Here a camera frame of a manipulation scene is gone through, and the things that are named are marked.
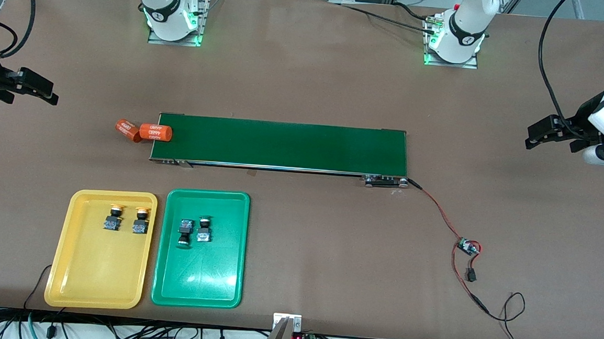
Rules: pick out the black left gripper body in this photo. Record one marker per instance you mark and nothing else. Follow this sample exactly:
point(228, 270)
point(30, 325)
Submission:
point(580, 122)

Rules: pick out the orange cylinder white print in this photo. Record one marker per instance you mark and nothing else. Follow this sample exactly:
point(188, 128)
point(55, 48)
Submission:
point(127, 129)
point(156, 132)

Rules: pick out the yellow mushroom push button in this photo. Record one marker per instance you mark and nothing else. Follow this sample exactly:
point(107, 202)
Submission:
point(140, 225)
point(112, 223)

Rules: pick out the green mushroom push button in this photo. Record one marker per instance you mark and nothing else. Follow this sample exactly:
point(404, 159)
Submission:
point(204, 233)
point(186, 228)

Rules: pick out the small green circuit board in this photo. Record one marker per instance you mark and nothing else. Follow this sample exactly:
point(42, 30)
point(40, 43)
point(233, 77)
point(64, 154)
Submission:
point(468, 247)

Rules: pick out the small black plug connector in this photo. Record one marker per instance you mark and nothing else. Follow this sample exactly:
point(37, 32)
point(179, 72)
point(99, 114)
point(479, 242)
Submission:
point(471, 276)

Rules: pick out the yellow plastic tray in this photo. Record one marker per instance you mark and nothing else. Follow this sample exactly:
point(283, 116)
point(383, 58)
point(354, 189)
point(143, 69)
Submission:
point(91, 272)

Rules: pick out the green belt conveyor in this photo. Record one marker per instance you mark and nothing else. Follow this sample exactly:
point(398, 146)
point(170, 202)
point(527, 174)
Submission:
point(308, 146)

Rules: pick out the green plastic tray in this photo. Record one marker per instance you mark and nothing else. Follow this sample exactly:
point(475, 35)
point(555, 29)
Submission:
point(211, 274)

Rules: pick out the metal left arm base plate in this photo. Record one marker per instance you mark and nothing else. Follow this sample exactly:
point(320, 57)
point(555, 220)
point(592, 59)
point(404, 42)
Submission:
point(450, 64)

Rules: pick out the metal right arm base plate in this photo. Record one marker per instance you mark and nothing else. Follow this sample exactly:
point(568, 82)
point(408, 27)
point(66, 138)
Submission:
point(173, 41)

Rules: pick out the small metal bracket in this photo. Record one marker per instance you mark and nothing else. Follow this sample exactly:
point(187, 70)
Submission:
point(277, 317)

